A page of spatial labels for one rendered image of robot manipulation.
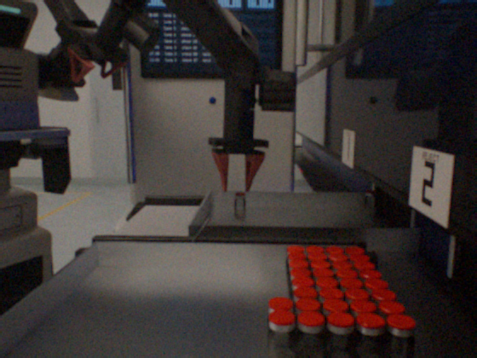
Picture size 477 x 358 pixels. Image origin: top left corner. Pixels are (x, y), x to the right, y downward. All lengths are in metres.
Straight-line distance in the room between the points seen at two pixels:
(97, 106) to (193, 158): 4.96
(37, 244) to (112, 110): 5.09
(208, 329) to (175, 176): 0.85
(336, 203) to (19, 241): 0.70
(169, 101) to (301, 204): 0.53
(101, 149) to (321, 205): 5.44
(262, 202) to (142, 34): 0.45
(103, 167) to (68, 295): 5.72
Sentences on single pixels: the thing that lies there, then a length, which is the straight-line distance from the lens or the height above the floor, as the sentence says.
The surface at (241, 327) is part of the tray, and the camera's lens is 0.41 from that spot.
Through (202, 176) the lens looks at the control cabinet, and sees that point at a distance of 1.22.
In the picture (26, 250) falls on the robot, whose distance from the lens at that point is 1.06.
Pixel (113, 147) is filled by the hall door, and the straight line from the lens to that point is 6.12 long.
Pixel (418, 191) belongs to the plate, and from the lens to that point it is 0.43.
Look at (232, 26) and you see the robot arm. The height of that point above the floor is 1.21.
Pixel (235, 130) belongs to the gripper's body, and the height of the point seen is 1.05.
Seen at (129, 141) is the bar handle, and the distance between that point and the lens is 1.17.
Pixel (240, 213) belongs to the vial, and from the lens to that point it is 0.78.
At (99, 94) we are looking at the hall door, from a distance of 6.15.
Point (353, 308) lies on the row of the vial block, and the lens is 0.36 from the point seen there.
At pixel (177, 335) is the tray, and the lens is 0.41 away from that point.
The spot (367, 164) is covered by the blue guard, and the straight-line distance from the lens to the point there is 0.62.
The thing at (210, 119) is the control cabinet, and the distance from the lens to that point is 1.21.
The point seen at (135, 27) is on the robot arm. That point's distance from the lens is 0.98.
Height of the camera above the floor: 1.09
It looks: 10 degrees down
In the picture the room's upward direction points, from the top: straight up
